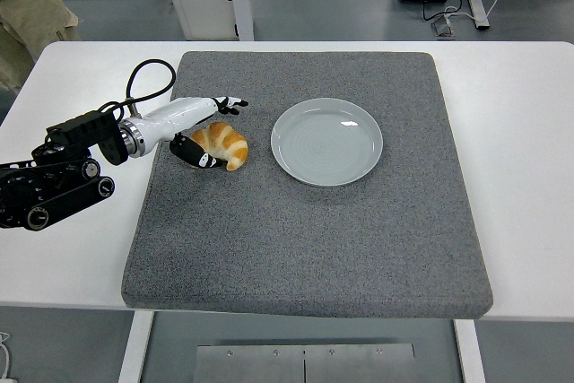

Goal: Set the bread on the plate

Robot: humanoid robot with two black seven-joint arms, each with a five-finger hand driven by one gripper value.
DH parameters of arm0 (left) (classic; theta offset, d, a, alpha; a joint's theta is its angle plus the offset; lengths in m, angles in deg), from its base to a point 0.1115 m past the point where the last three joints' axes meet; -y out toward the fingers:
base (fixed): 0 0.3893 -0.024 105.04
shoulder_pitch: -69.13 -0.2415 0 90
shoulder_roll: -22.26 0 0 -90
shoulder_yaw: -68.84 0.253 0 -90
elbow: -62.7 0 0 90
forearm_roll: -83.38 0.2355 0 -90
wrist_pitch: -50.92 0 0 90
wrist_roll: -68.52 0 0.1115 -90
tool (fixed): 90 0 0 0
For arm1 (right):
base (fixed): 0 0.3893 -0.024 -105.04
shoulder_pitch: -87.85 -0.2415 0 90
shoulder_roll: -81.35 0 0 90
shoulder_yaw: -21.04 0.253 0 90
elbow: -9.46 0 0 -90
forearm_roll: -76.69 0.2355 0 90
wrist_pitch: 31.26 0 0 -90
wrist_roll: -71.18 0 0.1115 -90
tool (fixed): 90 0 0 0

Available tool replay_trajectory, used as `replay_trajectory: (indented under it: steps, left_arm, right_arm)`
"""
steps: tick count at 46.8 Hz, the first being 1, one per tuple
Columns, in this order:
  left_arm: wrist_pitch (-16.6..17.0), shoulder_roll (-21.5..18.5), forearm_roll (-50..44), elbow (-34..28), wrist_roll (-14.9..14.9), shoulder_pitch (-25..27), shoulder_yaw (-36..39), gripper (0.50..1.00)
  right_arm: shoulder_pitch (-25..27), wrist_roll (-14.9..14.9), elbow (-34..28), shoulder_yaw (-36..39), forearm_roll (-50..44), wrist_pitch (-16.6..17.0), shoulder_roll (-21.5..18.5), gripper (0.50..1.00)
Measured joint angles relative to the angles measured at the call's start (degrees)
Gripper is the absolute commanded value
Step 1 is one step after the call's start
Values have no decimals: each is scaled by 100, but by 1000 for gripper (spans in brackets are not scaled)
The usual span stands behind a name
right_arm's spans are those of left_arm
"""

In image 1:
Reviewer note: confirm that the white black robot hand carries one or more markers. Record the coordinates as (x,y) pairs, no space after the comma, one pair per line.
(179,114)

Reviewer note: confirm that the golden croissant bread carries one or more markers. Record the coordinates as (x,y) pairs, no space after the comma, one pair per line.
(226,138)

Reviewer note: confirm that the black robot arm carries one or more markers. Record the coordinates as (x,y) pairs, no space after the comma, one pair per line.
(80,127)

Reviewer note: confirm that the round grey plate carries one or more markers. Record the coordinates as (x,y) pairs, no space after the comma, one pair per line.
(327,145)

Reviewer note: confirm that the grey felt mat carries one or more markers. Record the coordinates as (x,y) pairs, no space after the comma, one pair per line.
(291,244)

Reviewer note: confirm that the person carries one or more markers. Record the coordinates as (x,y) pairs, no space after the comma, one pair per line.
(27,11)

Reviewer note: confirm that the white table leg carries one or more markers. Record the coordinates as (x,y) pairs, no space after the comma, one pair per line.
(134,347)
(471,356)

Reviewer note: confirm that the clear plastic holder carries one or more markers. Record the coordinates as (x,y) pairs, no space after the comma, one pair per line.
(444,26)

